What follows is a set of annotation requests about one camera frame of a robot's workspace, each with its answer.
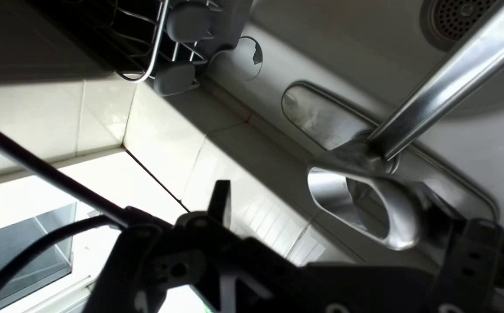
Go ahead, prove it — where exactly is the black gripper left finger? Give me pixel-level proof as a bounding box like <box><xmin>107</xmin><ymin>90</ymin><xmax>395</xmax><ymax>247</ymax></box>
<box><xmin>208</xmin><ymin>179</ymin><xmax>232</xmax><ymax>224</ymax></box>

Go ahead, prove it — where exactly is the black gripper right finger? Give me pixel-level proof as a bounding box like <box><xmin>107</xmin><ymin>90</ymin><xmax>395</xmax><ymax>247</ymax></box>
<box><xmin>420</xmin><ymin>184</ymin><xmax>468</xmax><ymax>261</ymax></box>

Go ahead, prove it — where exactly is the metal sink drain strainer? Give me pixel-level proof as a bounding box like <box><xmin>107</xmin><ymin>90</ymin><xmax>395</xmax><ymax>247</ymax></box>
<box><xmin>420</xmin><ymin>0</ymin><xmax>504</xmax><ymax>52</ymax></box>

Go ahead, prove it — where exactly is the metal wire dish rack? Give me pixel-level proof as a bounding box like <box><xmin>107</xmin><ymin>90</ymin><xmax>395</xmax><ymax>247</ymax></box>
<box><xmin>25</xmin><ymin>0</ymin><xmax>254</xmax><ymax>97</ymax></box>

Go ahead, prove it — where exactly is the chrome kitchen faucet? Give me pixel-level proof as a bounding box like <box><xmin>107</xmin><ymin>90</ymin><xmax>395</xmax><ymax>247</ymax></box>
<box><xmin>307</xmin><ymin>3</ymin><xmax>504</xmax><ymax>250</ymax></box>

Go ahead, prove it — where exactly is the white double basin sink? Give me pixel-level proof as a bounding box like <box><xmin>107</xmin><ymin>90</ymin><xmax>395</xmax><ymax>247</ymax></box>
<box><xmin>213</xmin><ymin>0</ymin><xmax>504</xmax><ymax>268</ymax></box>

